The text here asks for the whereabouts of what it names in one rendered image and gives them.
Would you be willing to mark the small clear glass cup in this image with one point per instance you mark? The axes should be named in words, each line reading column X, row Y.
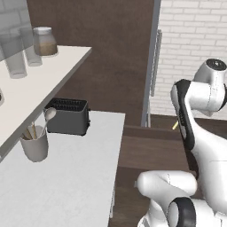
column 33, row 54

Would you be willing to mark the dark brown wooden drawer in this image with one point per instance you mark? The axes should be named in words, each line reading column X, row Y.
column 150, row 147

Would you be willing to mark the large clear glass cup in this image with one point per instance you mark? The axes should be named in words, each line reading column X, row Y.
column 16, row 63

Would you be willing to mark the glass jar with brown contents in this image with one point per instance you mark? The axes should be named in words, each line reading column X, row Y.
column 45, row 44

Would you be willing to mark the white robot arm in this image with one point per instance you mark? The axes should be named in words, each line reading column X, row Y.
column 207, row 165

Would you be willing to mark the black toaster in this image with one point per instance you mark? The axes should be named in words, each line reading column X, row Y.
column 68, row 118

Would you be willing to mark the yellow straw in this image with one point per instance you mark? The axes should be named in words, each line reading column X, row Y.
column 175, row 125

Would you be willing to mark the white spoon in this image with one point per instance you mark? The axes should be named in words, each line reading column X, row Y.
column 49, row 113

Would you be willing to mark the grey utensil pot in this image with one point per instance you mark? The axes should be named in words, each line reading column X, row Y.
column 35, row 149

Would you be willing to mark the grey fridge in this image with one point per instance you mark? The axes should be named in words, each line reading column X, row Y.
column 149, row 74

